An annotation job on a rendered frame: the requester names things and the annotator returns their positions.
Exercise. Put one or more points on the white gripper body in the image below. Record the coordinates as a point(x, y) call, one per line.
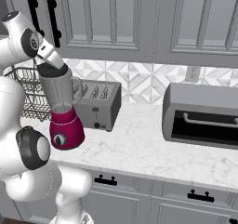
point(53, 57)

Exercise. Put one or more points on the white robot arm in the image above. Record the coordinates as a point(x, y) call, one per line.
point(18, 110)

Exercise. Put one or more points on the black blender lid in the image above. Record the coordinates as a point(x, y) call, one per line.
point(51, 70)

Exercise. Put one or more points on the grey blender with crimson base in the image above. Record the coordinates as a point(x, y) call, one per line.
point(66, 131)

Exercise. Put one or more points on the grey four-slot toaster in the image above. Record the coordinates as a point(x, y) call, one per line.
point(102, 110)

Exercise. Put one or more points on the grey drawer front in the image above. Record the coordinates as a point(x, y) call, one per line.
point(130, 181)
point(173, 192)

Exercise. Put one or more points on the grey toaster oven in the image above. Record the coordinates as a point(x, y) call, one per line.
point(198, 100)

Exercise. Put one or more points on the grey base cupboard door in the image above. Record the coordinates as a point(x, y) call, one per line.
point(189, 215)
point(114, 209)

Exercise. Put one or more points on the white wall outlet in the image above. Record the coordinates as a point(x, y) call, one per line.
point(193, 74)

